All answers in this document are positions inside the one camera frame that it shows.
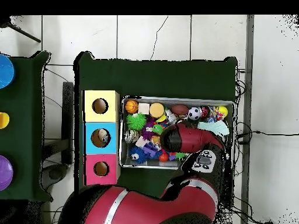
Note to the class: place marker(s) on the mint green knitted cloth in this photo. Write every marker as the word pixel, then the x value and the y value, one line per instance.
pixel 216 128

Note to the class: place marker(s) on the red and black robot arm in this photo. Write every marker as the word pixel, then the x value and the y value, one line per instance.
pixel 193 140

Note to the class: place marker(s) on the wooden box with three holes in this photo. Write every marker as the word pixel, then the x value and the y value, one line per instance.
pixel 112 144

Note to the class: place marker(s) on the green spiky ball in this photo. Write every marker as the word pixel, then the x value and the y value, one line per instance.
pixel 136 121

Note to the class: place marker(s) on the orange foam disc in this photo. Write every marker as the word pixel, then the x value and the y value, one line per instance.
pixel 156 110

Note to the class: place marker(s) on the plain wooden cube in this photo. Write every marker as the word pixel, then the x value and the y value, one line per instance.
pixel 144 108

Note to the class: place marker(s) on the orange toy basketball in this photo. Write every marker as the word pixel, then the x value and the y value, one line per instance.
pixel 131 106

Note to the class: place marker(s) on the purple plastic building block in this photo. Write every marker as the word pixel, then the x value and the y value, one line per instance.
pixel 149 149

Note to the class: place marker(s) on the brown toy football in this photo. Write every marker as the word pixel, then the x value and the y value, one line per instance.
pixel 179 109

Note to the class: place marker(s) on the blue spiky ball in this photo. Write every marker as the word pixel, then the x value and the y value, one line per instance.
pixel 136 155

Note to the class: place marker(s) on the dark green tablecloth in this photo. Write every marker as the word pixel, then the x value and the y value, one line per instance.
pixel 151 79

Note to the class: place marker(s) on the black and white soccer ball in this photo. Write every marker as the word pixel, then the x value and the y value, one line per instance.
pixel 194 113

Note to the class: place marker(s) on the black flat panel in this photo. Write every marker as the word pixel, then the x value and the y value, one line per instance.
pixel 67 116

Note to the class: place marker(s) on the grey round base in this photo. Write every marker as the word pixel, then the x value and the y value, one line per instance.
pixel 55 173

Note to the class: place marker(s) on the neighbouring green table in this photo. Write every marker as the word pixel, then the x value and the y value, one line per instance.
pixel 25 140

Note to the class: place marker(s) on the yellow round object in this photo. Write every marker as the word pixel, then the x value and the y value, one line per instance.
pixel 3 120

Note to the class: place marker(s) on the blue round object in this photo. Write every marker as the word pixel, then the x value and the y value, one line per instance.
pixel 5 71

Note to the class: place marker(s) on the purple ball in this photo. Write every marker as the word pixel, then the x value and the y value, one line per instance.
pixel 4 172

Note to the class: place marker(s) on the black tripod leg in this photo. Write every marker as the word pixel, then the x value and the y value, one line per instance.
pixel 23 33

